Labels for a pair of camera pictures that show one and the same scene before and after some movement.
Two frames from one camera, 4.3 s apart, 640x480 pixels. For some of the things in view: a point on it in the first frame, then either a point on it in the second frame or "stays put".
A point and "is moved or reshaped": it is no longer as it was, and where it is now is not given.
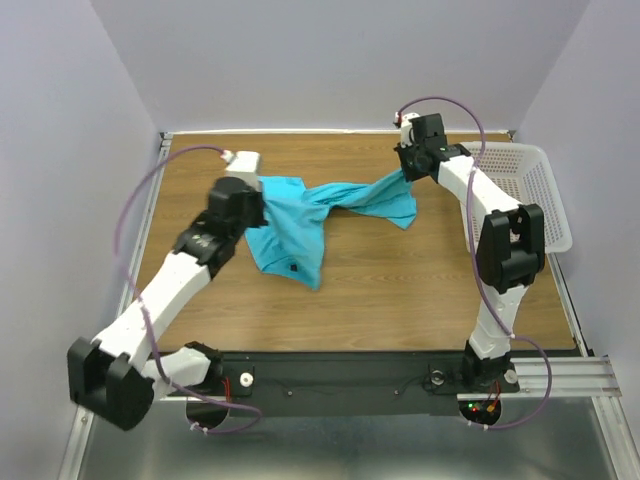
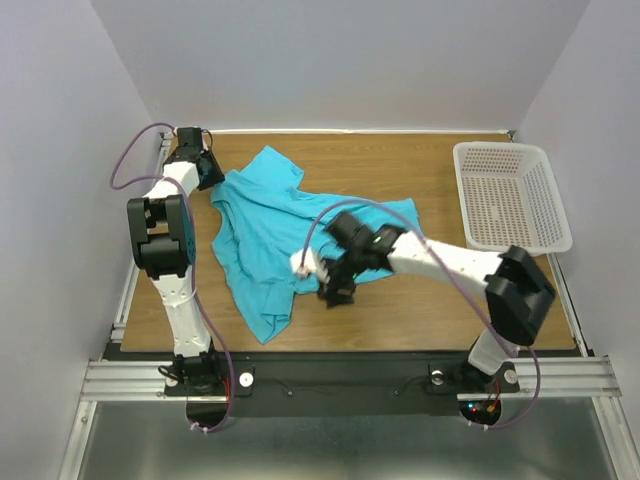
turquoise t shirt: (292, 240) is moved or reshaped
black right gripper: (410, 173) → (332, 295)
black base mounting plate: (345, 383) stays put
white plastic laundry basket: (526, 173) stays put
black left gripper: (257, 198) → (217, 173)
